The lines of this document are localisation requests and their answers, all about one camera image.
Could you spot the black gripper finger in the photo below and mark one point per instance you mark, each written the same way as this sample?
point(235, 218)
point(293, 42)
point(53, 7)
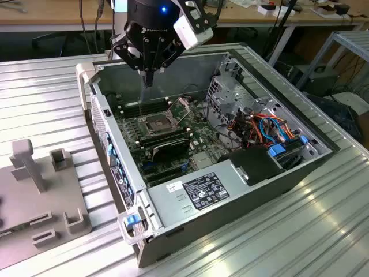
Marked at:
point(121, 47)
point(176, 49)

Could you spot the CPU socket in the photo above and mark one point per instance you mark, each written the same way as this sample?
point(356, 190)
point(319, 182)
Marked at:
point(150, 124)

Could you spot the black RAM slot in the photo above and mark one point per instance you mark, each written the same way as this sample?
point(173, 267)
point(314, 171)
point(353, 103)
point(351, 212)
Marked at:
point(164, 140)
point(144, 103)
point(170, 135)
point(135, 111)

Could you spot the silver drive cage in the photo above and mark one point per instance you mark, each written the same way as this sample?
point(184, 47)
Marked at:
point(227, 95)

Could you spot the green motherboard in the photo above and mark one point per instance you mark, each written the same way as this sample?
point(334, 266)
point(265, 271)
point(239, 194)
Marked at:
point(201, 138)

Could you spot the small white box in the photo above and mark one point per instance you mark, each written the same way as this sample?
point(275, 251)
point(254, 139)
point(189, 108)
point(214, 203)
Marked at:
point(265, 10)

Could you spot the black graphics card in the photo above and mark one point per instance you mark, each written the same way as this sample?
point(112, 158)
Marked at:
point(170, 148)

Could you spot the silver chipset heat sink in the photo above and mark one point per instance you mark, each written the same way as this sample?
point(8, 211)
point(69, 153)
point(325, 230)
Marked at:
point(203, 160)

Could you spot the black expansion slot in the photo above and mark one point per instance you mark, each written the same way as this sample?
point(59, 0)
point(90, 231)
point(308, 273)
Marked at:
point(164, 170)
point(168, 176)

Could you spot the black plastic drive cover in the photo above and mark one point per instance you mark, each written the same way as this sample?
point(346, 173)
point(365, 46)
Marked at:
point(253, 166)

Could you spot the hard disk in blue carrier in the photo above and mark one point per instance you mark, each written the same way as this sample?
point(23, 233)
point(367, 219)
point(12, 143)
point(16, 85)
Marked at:
point(276, 151)

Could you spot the black equipment box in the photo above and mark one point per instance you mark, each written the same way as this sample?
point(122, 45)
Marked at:
point(317, 80)

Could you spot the silver power supply unit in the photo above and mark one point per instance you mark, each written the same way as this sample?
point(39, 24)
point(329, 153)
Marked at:
point(170, 207)

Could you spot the grey parts rack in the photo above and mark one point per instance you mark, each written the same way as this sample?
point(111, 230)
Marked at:
point(43, 196)

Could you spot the black power adapter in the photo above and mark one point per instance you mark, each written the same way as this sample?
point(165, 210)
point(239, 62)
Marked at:
point(343, 9)

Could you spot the blue case latch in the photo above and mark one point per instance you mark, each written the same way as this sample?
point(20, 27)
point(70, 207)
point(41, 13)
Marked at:
point(131, 220)

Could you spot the grey open PC case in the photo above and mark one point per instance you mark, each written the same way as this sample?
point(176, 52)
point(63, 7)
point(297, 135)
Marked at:
point(259, 202)

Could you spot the dark plastic crate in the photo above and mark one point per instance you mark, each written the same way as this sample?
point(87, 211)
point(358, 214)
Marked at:
point(340, 115)

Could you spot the grey metal shelf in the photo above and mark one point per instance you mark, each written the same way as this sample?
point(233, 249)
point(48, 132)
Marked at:
point(354, 40)

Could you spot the green RAM stick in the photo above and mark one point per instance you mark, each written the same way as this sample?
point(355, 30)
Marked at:
point(8, 232)

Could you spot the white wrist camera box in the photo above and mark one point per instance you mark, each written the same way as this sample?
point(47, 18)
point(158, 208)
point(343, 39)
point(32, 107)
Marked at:
point(190, 31)

